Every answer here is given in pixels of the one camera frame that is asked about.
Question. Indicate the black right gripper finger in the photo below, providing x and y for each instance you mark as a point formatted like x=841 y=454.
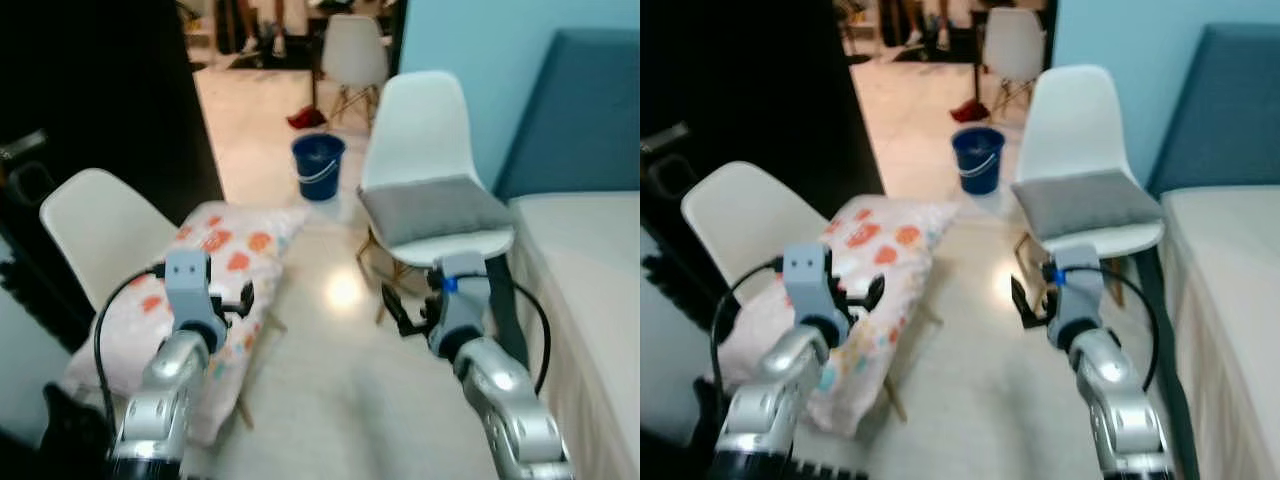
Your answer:
x=391 y=302
x=407 y=325
x=1035 y=316
x=1019 y=295

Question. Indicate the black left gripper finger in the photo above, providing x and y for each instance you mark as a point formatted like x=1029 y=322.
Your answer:
x=248 y=296
x=877 y=290

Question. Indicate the floral white pillow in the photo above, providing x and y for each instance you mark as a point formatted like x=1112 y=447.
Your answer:
x=240 y=240
x=890 y=235

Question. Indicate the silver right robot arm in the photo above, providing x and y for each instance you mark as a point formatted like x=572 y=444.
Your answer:
x=1120 y=400
x=505 y=400

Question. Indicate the white chair under floral pillow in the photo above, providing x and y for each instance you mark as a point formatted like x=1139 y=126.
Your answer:
x=740 y=220
x=100 y=230

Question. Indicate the white chair with grey cushion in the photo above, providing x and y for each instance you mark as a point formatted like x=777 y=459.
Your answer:
x=425 y=130
x=1075 y=125

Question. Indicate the white chair by black table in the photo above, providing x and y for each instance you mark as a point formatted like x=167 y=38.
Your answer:
x=355 y=55
x=1013 y=45

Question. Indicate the grey seat cushion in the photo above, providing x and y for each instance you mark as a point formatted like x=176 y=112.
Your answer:
x=1085 y=203
x=430 y=210

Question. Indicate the blue plastic bucket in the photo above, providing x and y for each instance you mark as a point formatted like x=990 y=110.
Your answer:
x=318 y=165
x=978 y=160

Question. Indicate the bed with beige sheet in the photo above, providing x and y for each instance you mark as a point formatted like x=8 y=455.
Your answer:
x=1230 y=300
x=590 y=300

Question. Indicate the red cloth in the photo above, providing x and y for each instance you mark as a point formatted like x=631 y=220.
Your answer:
x=968 y=112
x=305 y=119

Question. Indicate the grey loop door pull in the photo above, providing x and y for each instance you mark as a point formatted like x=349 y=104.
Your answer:
x=12 y=182
x=653 y=176

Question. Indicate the black floor mat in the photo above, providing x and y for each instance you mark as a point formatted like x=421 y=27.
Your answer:
x=290 y=60
x=955 y=52

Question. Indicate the black door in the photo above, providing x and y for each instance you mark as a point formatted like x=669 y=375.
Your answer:
x=750 y=80
x=100 y=80

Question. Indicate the blue-grey bed headboard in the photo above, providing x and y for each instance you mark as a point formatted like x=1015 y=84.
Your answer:
x=590 y=120
x=1230 y=110

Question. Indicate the person legs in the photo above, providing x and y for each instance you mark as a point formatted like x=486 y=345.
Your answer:
x=279 y=30
x=944 y=25

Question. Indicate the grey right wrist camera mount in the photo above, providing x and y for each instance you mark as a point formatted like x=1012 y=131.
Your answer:
x=1078 y=295
x=462 y=300

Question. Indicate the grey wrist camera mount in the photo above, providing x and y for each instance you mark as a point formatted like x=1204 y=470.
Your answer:
x=808 y=275
x=188 y=285
x=462 y=300
x=1078 y=295

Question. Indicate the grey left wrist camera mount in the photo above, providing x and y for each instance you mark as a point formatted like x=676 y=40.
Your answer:
x=188 y=285
x=808 y=275

